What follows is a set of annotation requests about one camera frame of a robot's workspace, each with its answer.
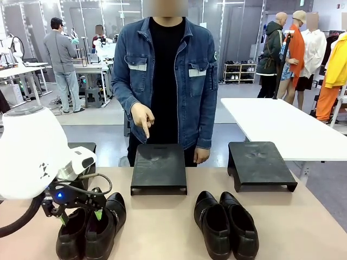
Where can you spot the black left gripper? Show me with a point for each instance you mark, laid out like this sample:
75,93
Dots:
78,197

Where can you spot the black leather shoe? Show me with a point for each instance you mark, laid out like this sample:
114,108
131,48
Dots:
242,230
108,227
71,238
211,230

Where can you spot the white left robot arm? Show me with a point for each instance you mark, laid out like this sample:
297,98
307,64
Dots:
27,149

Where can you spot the person's left forearm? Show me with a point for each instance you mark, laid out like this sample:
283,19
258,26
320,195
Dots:
207,119

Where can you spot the person's right forearm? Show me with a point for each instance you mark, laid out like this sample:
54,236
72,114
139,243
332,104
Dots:
122,94

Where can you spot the black shoe stand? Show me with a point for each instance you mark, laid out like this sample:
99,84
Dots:
260,165
89,147
160,168

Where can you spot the person in denim jacket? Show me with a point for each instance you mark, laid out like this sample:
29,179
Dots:
168,81

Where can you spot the seated person in white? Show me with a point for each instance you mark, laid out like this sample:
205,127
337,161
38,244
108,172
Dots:
101,40

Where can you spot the person's right hand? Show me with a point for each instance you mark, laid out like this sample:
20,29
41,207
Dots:
141,116

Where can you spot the person's left hand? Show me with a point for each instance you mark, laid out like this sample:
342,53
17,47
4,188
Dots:
202,155

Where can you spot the grey plastic stool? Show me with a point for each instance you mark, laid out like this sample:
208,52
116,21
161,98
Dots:
93,96

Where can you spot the grey metal workbench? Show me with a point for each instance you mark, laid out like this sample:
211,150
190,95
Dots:
89,69

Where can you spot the white desk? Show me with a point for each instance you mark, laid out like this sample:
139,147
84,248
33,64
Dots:
21,71

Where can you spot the man in grey jacket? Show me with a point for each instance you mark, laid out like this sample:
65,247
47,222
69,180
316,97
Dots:
59,51

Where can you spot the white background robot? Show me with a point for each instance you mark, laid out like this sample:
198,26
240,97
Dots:
13,48

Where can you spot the wooden shoe rack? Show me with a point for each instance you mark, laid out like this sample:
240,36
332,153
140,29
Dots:
240,73

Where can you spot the white side table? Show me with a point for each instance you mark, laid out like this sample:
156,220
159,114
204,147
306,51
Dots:
284,124

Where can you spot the mannequin in dark jacket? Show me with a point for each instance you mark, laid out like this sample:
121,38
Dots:
272,48

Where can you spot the mannequin in orange top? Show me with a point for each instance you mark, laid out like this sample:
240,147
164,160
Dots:
296,54

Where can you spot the orange trousers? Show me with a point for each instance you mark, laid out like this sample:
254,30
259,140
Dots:
326,103

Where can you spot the figure in white shirt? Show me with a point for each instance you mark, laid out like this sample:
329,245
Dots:
314,51

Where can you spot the yellow hanging garment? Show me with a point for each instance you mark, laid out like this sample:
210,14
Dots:
337,65

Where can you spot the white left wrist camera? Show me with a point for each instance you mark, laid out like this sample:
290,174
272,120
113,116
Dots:
81,159

